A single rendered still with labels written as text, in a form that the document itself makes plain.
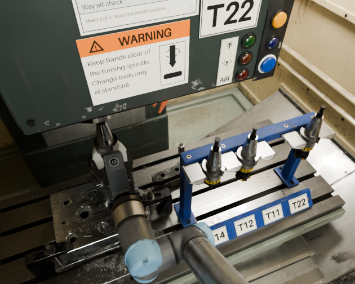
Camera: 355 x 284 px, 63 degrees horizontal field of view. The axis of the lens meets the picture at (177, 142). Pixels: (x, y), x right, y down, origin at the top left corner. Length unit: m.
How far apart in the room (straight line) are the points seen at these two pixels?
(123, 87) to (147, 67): 0.05
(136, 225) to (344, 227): 0.94
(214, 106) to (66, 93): 1.60
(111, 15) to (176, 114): 1.54
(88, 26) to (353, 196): 1.26
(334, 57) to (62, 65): 1.21
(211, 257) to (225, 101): 1.51
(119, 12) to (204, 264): 0.49
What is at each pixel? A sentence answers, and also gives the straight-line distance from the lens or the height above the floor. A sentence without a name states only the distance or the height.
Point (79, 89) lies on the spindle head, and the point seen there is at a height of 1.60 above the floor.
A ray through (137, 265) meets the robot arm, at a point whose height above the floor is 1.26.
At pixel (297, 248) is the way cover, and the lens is 1.31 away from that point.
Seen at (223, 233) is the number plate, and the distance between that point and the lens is 1.02.
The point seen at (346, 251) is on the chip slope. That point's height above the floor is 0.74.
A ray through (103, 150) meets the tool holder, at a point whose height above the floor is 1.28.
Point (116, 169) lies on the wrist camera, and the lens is 0.70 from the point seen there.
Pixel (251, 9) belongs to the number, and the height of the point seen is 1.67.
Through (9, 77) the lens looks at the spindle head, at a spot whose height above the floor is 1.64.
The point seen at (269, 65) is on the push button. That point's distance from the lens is 0.55.
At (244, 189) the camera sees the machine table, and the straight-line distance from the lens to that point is 1.17.
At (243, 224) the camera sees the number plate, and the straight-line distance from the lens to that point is 1.05.
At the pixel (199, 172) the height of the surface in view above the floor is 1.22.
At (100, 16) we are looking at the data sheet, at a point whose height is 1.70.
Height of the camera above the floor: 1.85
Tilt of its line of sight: 47 degrees down
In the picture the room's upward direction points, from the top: straight up
